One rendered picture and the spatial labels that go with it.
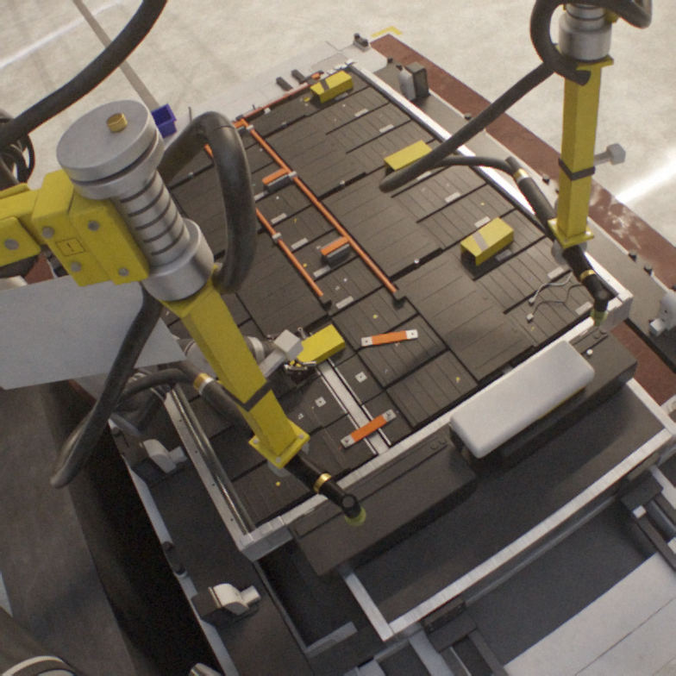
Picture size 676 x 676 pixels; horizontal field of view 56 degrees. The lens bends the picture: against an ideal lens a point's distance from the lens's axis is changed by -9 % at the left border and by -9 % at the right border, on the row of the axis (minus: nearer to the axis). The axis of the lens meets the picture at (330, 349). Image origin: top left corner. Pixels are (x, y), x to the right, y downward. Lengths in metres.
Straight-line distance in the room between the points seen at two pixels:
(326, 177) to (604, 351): 1.12
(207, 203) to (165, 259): 1.62
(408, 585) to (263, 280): 1.01
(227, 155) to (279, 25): 4.70
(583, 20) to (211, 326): 0.77
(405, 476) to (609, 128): 2.89
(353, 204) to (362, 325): 0.47
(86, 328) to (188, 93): 4.06
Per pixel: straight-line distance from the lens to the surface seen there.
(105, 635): 1.95
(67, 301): 0.95
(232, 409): 1.37
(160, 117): 3.21
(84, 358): 1.06
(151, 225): 0.77
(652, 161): 3.94
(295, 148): 2.51
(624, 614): 1.81
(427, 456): 1.61
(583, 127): 1.35
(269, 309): 2.04
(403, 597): 1.64
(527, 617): 1.84
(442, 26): 5.01
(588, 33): 1.22
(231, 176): 0.72
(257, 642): 1.80
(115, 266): 0.80
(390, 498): 1.59
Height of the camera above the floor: 2.58
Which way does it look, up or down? 55 degrees down
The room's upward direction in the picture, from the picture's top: 20 degrees counter-clockwise
